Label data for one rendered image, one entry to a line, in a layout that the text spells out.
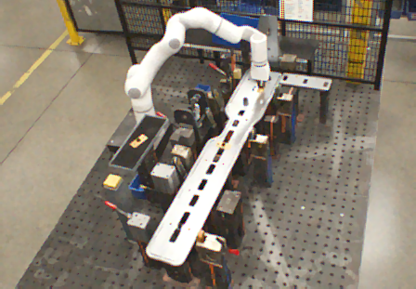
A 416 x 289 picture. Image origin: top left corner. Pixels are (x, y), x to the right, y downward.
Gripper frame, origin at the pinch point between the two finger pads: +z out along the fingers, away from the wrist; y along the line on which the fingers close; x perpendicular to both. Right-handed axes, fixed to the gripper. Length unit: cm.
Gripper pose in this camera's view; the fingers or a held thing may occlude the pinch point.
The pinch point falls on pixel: (261, 84)
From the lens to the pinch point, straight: 272.6
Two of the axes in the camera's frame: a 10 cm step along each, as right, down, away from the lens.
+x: 3.9, -6.7, 6.3
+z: 1.2, 7.1, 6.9
